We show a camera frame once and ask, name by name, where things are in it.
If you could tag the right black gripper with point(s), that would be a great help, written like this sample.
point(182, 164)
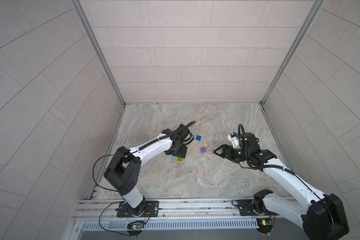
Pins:
point(225, 147)

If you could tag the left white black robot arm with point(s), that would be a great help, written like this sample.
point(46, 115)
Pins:
point(123, 170)

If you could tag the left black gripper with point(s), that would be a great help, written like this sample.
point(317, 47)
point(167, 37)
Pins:
point(182, 153)

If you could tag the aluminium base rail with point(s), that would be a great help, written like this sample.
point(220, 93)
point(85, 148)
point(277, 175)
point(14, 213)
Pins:
point(207, 213)

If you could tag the natural wood block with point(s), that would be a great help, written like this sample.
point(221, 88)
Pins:
point(177, 162)

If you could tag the left green circuit board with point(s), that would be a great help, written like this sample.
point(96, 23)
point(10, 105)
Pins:
point(135, 226)

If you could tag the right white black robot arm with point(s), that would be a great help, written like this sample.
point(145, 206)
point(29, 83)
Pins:
point(321, 216)

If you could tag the right circuit board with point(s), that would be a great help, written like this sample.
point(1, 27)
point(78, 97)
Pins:
point(265, 225)

